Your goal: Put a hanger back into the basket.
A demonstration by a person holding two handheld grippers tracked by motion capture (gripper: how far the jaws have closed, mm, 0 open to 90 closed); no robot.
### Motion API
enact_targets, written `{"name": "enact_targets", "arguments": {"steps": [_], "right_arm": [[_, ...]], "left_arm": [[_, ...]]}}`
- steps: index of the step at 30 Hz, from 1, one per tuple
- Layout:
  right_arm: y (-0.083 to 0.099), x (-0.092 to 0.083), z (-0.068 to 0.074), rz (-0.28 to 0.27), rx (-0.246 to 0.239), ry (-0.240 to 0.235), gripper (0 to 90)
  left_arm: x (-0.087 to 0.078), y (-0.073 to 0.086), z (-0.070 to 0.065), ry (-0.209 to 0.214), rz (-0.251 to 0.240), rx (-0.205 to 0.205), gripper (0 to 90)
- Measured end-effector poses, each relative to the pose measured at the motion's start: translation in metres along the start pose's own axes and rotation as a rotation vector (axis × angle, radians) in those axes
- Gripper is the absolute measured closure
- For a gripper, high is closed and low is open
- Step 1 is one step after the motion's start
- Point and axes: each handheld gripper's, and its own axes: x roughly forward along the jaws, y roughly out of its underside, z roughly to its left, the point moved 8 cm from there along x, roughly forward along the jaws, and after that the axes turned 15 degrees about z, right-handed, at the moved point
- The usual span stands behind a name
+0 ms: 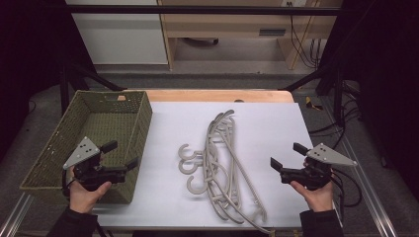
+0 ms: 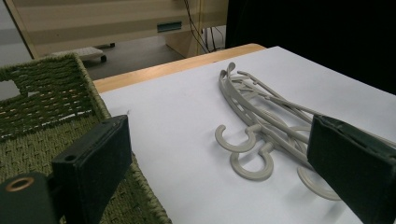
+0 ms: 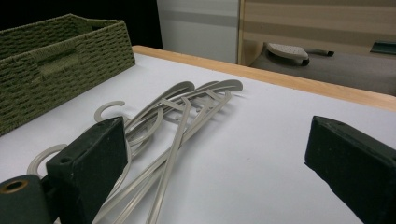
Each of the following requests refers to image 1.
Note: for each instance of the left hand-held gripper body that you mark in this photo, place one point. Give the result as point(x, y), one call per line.
point(82, 153)

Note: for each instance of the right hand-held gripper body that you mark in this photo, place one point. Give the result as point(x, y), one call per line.
point(326, 156)

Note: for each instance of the green woven basket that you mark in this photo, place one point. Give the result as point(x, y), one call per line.
point(102, 125)

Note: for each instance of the person's right hand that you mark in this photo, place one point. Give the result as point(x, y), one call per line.
point(318, 199)

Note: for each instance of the person's left hand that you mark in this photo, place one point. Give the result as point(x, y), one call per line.
point(84, 199)

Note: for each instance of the white table mat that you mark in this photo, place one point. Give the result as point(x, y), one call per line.
point(273, 131)

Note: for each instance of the black metal stand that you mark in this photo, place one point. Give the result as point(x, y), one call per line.
point(337, 95)
point(64, 89)

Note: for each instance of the dark curtain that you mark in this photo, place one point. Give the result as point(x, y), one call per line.
point(382, 82)
point(29, 65)

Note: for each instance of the white cabinet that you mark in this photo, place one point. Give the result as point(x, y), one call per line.
point(122, 36)

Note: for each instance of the light wooden desk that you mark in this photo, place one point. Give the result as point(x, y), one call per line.
point(227, 24)

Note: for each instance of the aluminium rail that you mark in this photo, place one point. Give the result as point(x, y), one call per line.
point(15, 215)
point(365, 184)

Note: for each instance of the black horizontal frame bar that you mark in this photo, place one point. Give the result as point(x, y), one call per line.
point(197, 10)

